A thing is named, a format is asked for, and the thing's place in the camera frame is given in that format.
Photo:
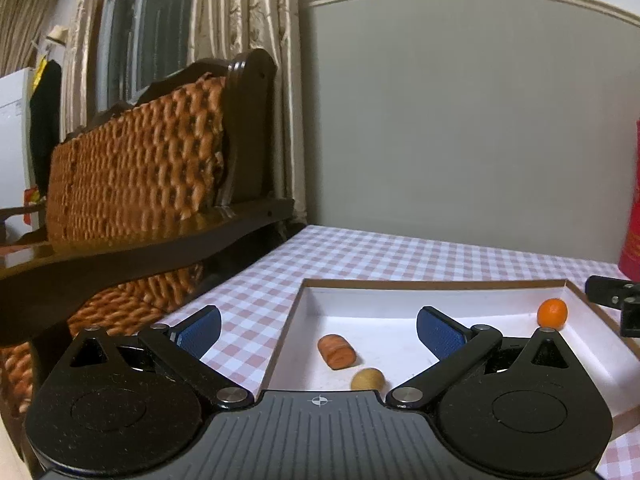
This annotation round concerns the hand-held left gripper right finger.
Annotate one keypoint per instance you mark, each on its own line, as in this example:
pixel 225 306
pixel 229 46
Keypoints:
pixel 440 332

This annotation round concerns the white refrigerator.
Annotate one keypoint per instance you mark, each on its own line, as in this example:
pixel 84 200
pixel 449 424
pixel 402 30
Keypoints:
pixel 12 140

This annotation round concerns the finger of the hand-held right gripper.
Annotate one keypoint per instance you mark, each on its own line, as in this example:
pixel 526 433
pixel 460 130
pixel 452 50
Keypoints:
pixel 605 290

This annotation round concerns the small brown kiwi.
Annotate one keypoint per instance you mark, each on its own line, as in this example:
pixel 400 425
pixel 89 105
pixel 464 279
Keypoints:
pixel 367 380

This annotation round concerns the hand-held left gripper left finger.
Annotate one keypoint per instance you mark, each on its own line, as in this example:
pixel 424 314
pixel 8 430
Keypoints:
pixel 200 331

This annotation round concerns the pink checkered tablecloth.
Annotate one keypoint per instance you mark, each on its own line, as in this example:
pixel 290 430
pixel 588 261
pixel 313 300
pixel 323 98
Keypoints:
pixel 380 255

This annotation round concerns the striped beige curtain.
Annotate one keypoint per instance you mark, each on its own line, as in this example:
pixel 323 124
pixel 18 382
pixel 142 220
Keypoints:
pixel 87 45
pixel 250 60

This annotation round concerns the white hat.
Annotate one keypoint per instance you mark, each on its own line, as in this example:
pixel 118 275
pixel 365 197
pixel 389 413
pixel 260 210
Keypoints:
pixel 56 35

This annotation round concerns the red and yellow ornament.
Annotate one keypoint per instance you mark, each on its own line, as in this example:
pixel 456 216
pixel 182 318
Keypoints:
pixel 32 202

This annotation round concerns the carrot piece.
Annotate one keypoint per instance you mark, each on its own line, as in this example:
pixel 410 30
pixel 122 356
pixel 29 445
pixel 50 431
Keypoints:
pixel 337 351

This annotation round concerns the black hanging coat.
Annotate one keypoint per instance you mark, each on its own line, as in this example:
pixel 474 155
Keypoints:
pixel 44 120

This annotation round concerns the small orange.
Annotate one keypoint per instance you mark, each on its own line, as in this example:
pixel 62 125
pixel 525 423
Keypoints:
pixel 552 312

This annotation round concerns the window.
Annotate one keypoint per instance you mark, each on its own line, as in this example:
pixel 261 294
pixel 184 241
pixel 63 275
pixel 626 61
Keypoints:
pixel 145 30

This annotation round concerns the white cardboard box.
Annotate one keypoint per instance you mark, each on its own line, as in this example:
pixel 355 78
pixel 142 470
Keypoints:
pixel 400 310

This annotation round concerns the plain beige curtain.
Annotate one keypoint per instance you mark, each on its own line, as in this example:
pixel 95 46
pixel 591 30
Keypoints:
pixel 25 25

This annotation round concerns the wooden wicker chair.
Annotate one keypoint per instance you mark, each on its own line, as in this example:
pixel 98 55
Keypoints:
pixel 140 160

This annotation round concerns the red thermos flask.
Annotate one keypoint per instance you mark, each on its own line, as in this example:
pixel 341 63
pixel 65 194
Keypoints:
pixel 631 220

